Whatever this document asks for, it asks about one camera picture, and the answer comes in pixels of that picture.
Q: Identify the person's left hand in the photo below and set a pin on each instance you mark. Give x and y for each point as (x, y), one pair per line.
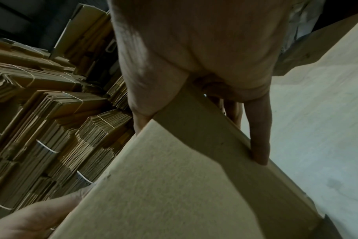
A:
(31, 219)

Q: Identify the person's right hand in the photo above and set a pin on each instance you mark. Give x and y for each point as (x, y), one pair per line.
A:
(197, 42)

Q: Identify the brown cardboard box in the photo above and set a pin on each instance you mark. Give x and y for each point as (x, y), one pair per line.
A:
(167, 196)

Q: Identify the stacks of flat cardboard bundles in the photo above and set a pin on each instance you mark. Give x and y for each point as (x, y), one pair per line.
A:
(43, 116)

